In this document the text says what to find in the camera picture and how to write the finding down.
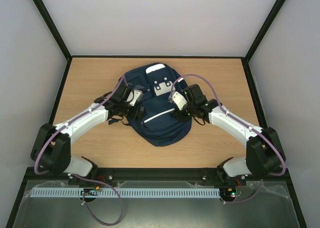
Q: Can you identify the navy blue backpack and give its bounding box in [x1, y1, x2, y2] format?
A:
[124, 63, 192, 147]

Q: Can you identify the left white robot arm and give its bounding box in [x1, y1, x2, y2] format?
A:
[30, 84, 143, 177]

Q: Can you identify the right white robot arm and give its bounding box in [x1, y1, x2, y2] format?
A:
[169, 84, 286, 184]

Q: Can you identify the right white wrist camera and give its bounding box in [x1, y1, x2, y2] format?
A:
[169, 91, 187, 111]

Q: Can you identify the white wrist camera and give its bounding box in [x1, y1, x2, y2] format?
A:
[169, 91, 187, 111]
[129, 89, 143, 107]

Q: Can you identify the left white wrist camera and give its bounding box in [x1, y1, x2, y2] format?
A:
[129, 89, 143, 107]

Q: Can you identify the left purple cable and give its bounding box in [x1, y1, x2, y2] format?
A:
[33, 76, 129, 225]

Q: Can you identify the black aluminium frame rail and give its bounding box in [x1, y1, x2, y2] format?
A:
[23, 167, 292, 188]

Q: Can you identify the light blue slotted cable duct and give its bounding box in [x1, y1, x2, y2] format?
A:
[30, 187, 220, 198]

